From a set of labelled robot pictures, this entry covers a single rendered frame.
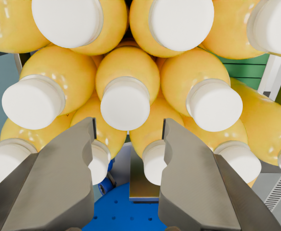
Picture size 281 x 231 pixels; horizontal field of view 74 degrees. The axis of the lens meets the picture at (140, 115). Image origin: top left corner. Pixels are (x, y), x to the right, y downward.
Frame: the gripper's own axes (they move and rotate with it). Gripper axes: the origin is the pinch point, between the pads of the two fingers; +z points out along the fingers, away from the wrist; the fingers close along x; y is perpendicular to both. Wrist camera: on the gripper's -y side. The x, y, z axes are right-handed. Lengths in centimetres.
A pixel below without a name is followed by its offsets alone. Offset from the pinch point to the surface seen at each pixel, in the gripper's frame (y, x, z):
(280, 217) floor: 183, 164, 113
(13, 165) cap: 5.6, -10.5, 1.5
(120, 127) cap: 1.5, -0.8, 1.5
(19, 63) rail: -0.4, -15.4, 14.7
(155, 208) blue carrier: 23.7, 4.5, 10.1
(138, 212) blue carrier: 23.7, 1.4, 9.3
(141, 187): 17.4, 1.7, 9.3
